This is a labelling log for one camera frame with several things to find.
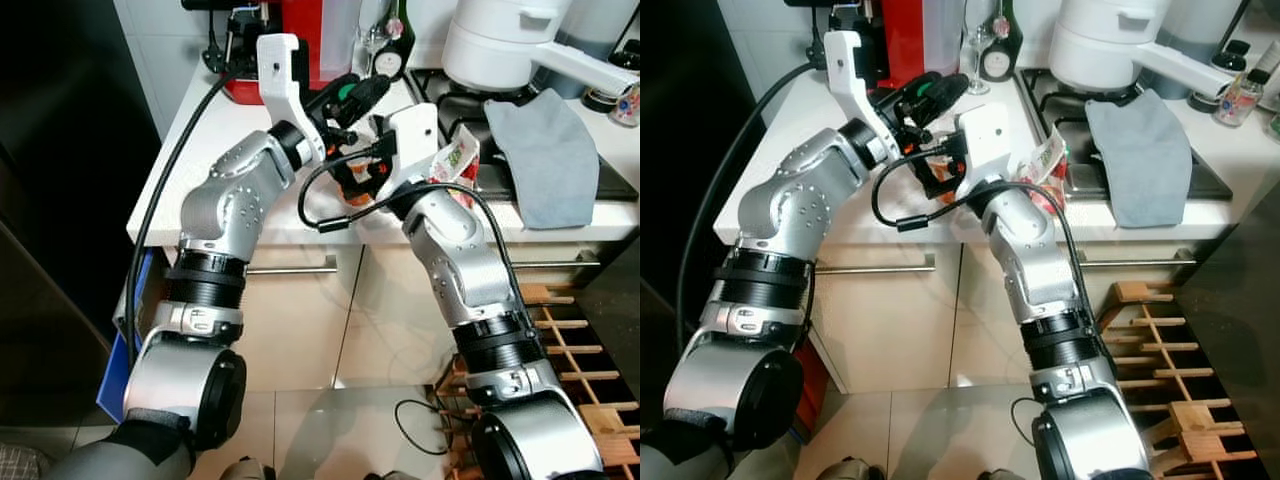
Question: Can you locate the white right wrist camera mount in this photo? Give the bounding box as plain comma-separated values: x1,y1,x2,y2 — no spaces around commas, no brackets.
954,101,1013,197
374,102,441,197

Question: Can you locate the thin black floor cable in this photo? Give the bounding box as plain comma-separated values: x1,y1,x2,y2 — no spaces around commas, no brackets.
1009,397,1043,453
392,397,453,458

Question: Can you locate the red coffee machine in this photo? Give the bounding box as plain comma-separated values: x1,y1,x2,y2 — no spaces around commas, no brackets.
222,0,363,106
878,0,967,93

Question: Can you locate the black gas hob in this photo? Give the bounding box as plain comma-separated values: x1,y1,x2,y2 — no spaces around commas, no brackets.
408,65,641,203
1018,68,1235,203

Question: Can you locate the grey cloth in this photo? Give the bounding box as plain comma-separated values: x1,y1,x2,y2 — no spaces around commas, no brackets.
484,88,602,231
1084,90,1194,230

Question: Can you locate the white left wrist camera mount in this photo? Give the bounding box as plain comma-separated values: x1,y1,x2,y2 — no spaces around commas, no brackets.
824,30,893,163
256,33,328,167

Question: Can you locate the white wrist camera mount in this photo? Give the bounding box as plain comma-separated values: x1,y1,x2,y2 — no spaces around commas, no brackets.
374,102,441,197
824,30,893,163
954,101,1013,197
256,33,328,167

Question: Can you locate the metal drawer handle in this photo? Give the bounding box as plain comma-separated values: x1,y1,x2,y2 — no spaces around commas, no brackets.
246,254,339,277
1074,256,1197,271
814,252,937,277
510,257,602,272

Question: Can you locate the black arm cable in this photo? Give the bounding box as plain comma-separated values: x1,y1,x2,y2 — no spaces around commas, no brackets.
676,60,819,359
297,148,533,323
124,74,233,373
871,146,1096,323

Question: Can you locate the red box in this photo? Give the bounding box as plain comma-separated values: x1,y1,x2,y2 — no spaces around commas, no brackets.
794,338,833,417

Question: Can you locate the black capped bottle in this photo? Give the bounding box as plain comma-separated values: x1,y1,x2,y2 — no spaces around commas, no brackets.
1190,38,1253,111

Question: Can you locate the black fridge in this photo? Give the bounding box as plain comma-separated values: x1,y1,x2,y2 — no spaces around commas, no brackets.
640,0,761,331
0,0,159,429

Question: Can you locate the blue box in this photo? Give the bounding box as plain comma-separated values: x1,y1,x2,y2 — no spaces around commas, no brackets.
96,248,163,423

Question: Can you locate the beige base cabinet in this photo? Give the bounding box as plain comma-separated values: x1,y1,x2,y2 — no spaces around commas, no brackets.
805,240,1199,393
225,240,601,393

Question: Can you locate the wooden wine rack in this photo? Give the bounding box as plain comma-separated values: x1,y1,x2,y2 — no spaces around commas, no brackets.
1097,280,1263,480
438,282,641,480

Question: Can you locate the dark glossy door panel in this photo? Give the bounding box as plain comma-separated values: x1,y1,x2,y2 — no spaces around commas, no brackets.
1173,178,1280,480
574,234,641,403

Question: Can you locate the white kitchen appliance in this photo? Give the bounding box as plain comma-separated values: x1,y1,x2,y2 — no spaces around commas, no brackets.
441,0,641,98
1049,0,1253,101

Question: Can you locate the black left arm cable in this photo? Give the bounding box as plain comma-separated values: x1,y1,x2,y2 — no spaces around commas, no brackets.
124,74,233,373
676,60,819,359

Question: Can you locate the red white food package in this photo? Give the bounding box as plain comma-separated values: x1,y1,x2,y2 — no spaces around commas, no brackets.
918,134,1071,217
338,135,483,213

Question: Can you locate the dark wine bottle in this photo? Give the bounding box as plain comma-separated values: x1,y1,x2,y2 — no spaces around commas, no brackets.
373,0,417,83
979,0,1024,84

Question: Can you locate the small labelled spice jar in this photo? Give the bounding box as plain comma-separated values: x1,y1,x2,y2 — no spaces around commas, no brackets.
609,84,641,128
1212,68,1264,129

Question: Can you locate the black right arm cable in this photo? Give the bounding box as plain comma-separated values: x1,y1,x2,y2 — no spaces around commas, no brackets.
871,146,1096,323
297,148,533,323

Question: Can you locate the clear wine glass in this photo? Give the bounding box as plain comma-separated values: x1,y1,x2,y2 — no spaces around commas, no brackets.
358,22,387,73
962,22,992,97

